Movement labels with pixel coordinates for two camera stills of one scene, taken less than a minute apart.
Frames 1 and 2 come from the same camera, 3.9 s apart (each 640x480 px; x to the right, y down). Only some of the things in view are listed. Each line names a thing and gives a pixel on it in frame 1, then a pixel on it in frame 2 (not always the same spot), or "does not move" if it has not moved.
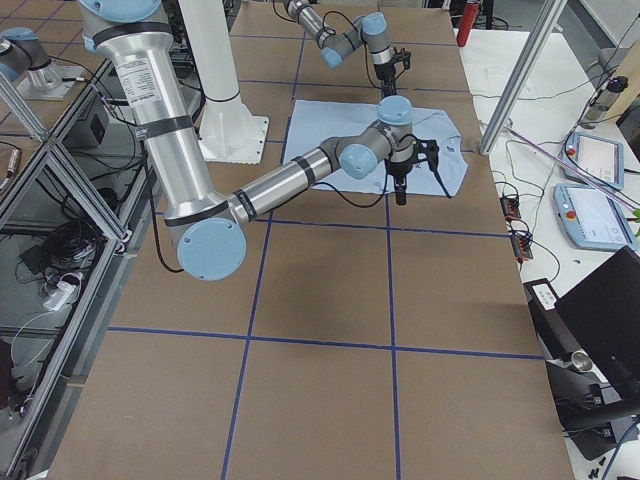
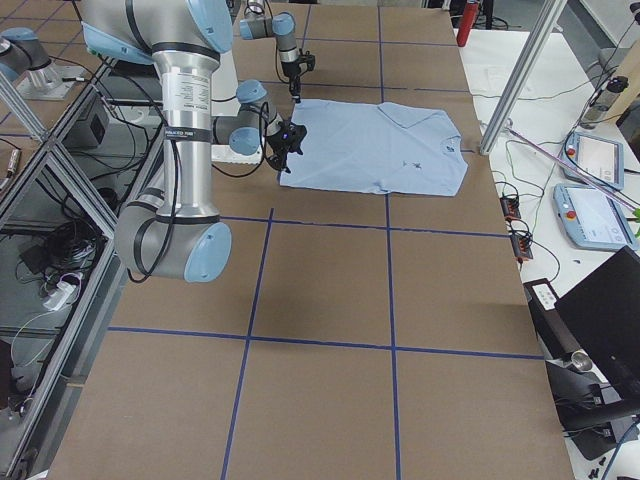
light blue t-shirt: (309, 122) does not move
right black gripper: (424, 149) -> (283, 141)
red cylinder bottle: (467, 21) does not move
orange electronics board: (511, 207) does not move
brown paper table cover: (357, 339) does not move
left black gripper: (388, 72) -> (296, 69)
